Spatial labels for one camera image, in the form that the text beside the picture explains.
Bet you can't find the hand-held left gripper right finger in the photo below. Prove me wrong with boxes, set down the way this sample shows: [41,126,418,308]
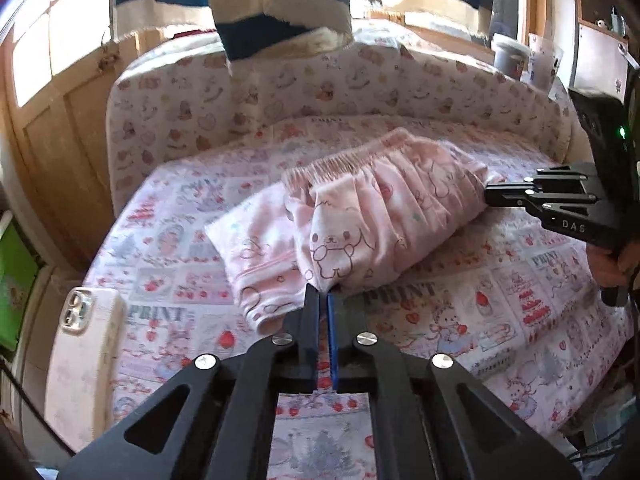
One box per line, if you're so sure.
[326,291,583,480]

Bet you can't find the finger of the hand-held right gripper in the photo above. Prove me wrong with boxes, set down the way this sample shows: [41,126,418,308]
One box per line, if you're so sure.
[484,162,598,198]
[484,195,623,250]

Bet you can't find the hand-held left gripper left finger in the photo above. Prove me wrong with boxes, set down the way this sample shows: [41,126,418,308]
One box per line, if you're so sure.
[57,285,321,480]

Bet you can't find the pink printed pants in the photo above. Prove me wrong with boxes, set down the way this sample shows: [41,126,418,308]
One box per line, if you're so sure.
[204,127,506,333]

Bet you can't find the person's right hand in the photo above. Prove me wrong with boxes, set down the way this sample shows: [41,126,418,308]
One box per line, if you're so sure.
[585,247,636,291]

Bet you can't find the white cabinet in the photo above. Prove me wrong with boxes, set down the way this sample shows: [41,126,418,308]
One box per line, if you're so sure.
[570,20,631,106]

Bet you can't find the white printed cup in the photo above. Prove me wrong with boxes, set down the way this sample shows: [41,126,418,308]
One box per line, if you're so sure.
[525,34,564,93]

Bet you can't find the grey cup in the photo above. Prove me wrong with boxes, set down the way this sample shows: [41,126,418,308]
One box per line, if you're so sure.
[492,34,531,81]

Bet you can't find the phone in white case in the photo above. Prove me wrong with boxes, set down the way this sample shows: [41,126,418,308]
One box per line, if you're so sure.
[46,286,126,453]

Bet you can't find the padded printed backrest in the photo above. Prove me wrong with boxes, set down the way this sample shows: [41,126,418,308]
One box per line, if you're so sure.
[107,40,573,206]

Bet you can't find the green storage box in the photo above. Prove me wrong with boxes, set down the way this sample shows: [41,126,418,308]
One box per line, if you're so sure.
[0,220,41,351]

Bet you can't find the striped knitted sweater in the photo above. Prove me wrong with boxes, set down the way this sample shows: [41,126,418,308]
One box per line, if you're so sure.
[112,0,496,61]

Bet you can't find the wooden door with window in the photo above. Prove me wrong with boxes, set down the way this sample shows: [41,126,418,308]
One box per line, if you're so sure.
[0,0,151,271]

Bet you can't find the black cable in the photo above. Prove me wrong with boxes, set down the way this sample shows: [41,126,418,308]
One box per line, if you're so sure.
[0,355,76,456]

